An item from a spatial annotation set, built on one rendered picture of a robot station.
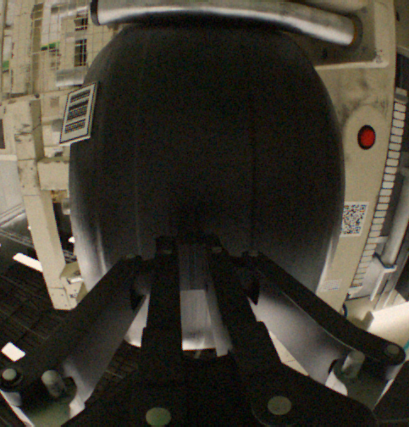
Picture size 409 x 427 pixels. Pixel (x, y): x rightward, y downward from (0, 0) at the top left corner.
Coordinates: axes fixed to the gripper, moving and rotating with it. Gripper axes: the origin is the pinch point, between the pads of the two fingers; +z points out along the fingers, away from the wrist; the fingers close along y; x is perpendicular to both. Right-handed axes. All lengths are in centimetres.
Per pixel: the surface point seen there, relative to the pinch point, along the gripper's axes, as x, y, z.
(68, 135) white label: 7.6, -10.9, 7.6
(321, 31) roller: 21.8, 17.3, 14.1
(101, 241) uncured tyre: -1.8, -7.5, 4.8
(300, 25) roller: 21.9, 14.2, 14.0
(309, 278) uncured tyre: -6.5, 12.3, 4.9
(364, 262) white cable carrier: -19, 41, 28
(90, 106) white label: 10.1, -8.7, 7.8
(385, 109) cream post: 14.2, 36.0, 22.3
